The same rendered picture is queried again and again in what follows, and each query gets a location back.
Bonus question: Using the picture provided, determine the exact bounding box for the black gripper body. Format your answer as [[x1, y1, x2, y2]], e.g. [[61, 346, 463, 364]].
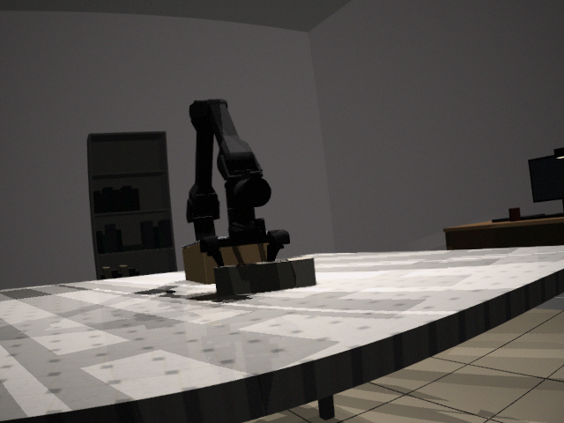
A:
[[200, 207, 290, 254]]

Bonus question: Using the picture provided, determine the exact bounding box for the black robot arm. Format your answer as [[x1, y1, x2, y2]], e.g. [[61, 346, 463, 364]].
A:
[[186, 99, 271, 246]]

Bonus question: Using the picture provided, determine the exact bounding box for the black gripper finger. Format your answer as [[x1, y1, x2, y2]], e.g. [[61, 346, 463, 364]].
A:
[[267, 245, 284, 262], [207, 249, 224, 267]]

